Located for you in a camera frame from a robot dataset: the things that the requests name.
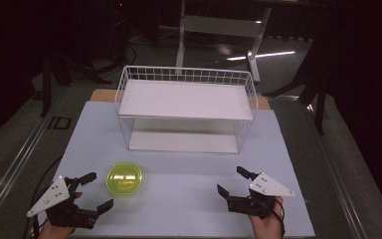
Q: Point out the black rectangular floor frame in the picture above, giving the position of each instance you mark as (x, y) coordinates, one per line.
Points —
(59, 123)

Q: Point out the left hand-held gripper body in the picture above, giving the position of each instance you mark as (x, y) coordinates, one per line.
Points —
(57, 194)

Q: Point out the white metal stand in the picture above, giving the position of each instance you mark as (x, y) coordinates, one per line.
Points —
(222, 26)

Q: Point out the light blue table board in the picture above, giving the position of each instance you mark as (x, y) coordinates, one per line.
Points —
(185, 199)

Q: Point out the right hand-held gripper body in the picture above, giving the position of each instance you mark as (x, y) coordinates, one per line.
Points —
(269, 186)

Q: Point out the metal floor rail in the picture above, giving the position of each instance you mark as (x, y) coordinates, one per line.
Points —
(340, 176)
(16, 159)

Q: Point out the black metal stand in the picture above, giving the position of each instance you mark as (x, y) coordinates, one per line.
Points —
(319, 99)
(48, 83)

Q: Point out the green plastic bowl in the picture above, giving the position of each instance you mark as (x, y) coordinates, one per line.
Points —
(124, 178)

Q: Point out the person's right hand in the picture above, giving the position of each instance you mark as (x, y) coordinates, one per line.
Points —
(265, 229)

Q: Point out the person's left hand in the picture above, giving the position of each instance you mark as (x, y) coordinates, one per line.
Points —
(55, 233)

